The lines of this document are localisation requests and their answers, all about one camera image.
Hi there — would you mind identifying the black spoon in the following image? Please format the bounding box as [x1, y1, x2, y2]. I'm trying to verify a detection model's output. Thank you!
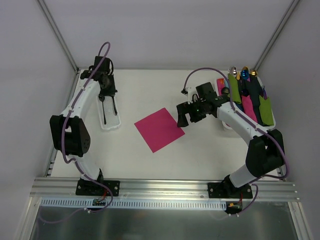
[101, 101, 107, 125]
[221, 86, 230, 95]

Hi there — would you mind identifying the magenta paper napkin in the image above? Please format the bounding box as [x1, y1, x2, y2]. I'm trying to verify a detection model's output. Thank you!
[134, 108, 185, 153]

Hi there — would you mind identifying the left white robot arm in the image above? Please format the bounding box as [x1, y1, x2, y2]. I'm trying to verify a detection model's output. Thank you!
[49, 56, 121, 195]

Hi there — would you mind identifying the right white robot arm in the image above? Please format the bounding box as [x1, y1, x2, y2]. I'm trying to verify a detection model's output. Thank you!
[176, 82, 285, 198]

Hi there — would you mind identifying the black spoon in roll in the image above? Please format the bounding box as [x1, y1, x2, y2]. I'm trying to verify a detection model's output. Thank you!
[221, 86, 230, 95]

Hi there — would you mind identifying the magenta napkin roll left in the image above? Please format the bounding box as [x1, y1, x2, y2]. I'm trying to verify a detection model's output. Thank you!
[216, 78, 225, 95]

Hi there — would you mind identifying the magenta napkin roll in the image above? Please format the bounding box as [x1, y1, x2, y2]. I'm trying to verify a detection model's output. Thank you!
[216, 78, 225, 95]
[241, 95, 258, 123]

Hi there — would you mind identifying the magenta napkin roll middle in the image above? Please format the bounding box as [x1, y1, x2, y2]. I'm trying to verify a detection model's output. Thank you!
[241, 95, 258, 123]

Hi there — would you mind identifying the silver spoon in roll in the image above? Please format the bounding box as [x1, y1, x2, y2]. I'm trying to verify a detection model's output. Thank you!
[228, 66, 238, 77]

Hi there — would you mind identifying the blue spoon in roll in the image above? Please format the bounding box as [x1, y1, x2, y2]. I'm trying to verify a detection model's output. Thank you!
[240, 66, 250, 81]

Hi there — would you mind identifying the black napkin roll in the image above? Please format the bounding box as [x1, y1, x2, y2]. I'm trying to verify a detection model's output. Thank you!
[243, 74, 264, 126]

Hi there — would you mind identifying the gold spoon in roll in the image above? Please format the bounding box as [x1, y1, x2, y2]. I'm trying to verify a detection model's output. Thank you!
[249, 68, 258, 77]

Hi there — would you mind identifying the green napkin roll right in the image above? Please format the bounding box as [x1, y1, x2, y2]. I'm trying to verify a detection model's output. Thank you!
[259, 96, 274, 126]

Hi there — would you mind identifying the white perforated cutlery basket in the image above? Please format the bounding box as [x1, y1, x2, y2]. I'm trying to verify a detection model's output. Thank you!
[96, 96, 121, 132]

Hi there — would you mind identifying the white tray of rolls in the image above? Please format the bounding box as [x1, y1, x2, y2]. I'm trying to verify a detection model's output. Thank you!
[214, 75, 276, 131]

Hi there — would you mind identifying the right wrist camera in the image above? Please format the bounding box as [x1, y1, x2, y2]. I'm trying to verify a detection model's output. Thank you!
[181, 87, 200, 105]

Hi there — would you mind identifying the right black mount plate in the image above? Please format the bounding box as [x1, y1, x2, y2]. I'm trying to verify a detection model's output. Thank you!
[207, 181, 253, 199]

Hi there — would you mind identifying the black mount plate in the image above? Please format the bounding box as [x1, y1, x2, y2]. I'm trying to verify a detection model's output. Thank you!
[207, 181, 253, 199]
[75, 178, 121, 197]

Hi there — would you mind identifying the left black mount plate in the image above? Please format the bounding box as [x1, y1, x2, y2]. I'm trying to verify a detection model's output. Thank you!
[75, 178, 121, 197]

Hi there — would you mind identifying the white slotted cable duct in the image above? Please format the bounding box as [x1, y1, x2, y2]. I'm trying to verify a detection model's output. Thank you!
[40, 197, 227, 211]

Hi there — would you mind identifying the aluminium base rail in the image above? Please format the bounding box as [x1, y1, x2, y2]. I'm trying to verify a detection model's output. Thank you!
[30, 177, 301, 202]

